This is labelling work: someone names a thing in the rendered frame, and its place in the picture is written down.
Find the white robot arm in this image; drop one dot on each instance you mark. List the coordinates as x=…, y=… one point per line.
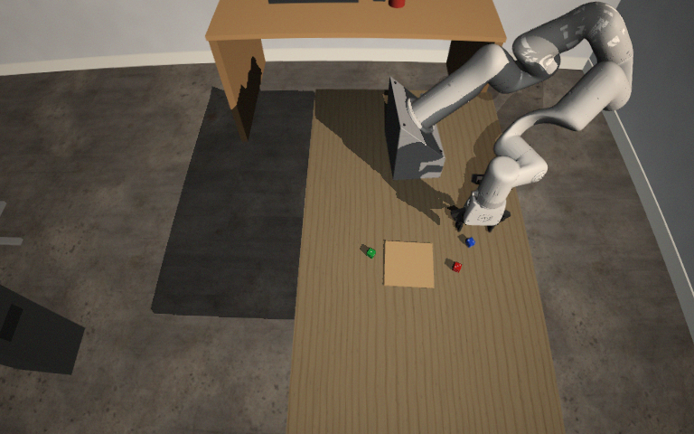
x=604, y=86

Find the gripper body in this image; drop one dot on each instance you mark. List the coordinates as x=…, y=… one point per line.
x=476, y=214

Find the tan flat mat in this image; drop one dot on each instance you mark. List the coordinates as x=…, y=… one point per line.
x=409, y=264

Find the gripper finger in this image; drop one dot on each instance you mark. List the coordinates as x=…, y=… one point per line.
x=457, y=216
x=506, y=215

